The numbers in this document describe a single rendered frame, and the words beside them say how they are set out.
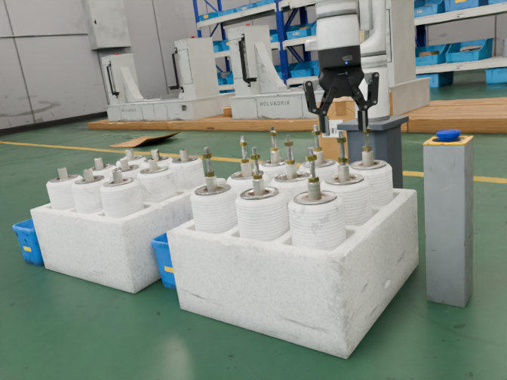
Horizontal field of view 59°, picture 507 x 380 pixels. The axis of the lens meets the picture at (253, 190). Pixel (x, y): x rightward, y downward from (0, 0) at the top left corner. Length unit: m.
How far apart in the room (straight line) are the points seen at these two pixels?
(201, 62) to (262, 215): 3.58
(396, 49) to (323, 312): 2.40
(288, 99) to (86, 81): 4.83
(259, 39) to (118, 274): 2.95
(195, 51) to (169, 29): 4.38
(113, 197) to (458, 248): 0.75
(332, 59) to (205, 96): 3.55
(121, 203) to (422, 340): 0.71
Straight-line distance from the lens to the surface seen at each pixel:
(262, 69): 3.75
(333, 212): 0.76
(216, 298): 0.92
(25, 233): 1.45
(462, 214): 0.88
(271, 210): 0.82
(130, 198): 1.12
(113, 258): 1.14
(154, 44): 8.43
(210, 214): 0.89
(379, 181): 0.96
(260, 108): 3.58
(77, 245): 1.25
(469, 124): 2.69
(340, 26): 0.82
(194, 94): 4.27
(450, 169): 0.86
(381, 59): 1.27
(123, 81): 5.46
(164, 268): 1.10
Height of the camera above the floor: 0.48
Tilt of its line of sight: 15 degrees down
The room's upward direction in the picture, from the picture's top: 7 degrees counter-clockwise
